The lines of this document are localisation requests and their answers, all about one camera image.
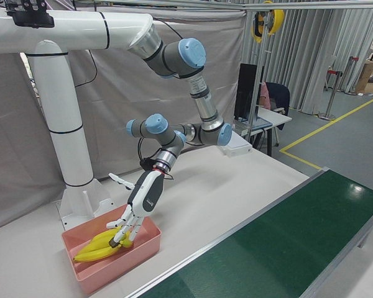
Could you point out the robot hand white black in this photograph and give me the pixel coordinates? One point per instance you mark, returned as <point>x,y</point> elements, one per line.
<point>149,195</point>

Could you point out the yellow banana bunch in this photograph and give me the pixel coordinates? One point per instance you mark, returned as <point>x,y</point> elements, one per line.
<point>93,248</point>

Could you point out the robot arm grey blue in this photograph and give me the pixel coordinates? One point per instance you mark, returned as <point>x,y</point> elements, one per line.
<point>199,93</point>

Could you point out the pink plastic basket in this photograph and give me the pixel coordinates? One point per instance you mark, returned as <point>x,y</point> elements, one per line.
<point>118,273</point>

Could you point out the grey backdrop cloth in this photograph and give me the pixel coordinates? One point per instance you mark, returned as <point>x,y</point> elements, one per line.
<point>112,108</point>

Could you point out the white flat box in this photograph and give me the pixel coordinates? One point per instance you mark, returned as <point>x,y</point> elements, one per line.
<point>239,146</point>

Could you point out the white robot stand column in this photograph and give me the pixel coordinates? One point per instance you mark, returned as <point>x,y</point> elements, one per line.
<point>62,124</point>

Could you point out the grey laptop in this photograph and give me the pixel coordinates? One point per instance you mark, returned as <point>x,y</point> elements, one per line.
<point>241,126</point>

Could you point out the green conveyor belt aluminium rails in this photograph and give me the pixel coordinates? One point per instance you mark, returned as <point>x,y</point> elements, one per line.
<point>283,242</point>

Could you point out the black monitor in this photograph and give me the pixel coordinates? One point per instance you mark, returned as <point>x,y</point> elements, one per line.
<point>245,90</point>

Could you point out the white desk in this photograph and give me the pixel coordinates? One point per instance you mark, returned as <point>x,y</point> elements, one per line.
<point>273,115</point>

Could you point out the pink cloth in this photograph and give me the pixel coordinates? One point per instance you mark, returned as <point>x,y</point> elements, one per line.
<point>265,96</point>

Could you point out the black office chair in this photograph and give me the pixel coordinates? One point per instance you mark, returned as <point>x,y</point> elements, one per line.
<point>279,94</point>

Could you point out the grey pleated curtain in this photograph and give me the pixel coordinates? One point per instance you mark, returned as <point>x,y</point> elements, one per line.
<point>304,56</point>

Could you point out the cardboard box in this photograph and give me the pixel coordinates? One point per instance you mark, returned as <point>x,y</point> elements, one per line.
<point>365,76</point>

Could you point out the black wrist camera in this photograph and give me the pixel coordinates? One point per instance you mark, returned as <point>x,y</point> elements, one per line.
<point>146,163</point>

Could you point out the silver stanchion post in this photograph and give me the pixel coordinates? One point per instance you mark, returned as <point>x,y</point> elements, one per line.
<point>351,74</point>
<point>331,93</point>

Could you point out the black camera on stand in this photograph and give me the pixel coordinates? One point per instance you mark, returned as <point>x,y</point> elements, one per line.
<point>31,18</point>

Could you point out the aluminium cell frame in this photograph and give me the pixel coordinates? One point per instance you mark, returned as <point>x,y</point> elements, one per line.
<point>314,5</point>

